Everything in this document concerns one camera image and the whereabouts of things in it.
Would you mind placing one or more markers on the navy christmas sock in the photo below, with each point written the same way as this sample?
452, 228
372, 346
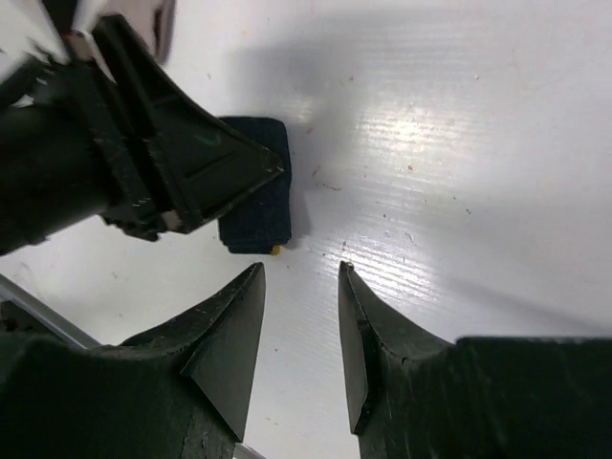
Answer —
262, 223

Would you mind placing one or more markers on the taupe sock red striped cuff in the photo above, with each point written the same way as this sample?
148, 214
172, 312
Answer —
152, 20

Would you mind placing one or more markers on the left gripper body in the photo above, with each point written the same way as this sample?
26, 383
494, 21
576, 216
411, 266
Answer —
52, 174

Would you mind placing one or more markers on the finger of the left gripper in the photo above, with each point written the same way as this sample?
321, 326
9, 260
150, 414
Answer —
173, 166

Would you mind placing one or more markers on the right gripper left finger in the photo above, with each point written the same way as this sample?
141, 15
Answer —
179, 390

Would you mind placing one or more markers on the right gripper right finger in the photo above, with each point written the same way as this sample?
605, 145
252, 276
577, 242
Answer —
411, 394

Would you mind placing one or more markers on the aluminium front rail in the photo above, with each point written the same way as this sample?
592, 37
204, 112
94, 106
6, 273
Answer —
24, 312

